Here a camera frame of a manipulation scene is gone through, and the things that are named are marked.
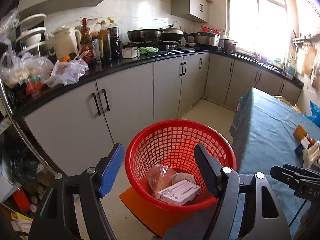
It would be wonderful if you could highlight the brown oil bottle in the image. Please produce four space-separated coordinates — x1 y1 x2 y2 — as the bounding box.
98 21 112 64

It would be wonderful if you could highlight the orange stool under basket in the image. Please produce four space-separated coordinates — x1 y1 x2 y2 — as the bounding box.
118 186 196 238

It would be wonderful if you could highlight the white electric kettle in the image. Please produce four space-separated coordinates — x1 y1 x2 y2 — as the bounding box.
53 27 81 61

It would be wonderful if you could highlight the red plastic mesh basket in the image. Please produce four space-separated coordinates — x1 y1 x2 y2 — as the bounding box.
125 119 237 212

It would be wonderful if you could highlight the white plastic bag on counter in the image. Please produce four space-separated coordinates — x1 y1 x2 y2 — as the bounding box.
41 59 88 88

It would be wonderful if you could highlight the blue white medicine box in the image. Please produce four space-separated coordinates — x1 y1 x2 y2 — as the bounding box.
155 179 201 206

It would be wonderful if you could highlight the clear plastic bag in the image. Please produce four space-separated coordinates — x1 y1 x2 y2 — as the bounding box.
146 164 196 197

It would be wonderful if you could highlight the black wok with handle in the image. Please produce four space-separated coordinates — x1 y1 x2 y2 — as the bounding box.
159 21 186 42

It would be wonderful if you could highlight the red label sauce bottle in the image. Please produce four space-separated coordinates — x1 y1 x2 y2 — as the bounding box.
80 18 94 65

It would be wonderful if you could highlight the white dish rack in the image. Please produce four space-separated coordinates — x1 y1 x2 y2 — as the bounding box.
15 14 48 57

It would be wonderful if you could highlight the dark small pot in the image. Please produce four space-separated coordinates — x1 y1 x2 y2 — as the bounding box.
224 39 238 53

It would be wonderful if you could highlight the dark soy sauce bottle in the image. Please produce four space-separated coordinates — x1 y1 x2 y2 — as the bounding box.
107 17 121 60

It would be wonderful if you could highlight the yellow square paper cup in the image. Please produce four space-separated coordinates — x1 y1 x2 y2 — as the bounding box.
293 125 308 142

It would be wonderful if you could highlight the blue plastic bag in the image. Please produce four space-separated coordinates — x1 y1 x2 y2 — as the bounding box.
304 101 320 127

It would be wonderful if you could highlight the beige paper pouch red sticker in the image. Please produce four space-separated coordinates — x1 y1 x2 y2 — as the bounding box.
303 141 320 169

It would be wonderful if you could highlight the silver rice cooker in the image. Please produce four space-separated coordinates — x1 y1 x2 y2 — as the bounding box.
187 31 220 47

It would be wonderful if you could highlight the green cloth on counter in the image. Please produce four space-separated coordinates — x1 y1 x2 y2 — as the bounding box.
138 47 159 55

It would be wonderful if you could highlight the blue table cloth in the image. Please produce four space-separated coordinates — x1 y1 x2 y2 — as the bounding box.
165 88 319 239

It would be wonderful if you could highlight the dark frying pan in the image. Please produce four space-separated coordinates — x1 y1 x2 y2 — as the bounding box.
126 29 161 43

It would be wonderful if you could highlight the small red wrapper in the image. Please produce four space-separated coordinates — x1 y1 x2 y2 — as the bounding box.
307 137 315 147

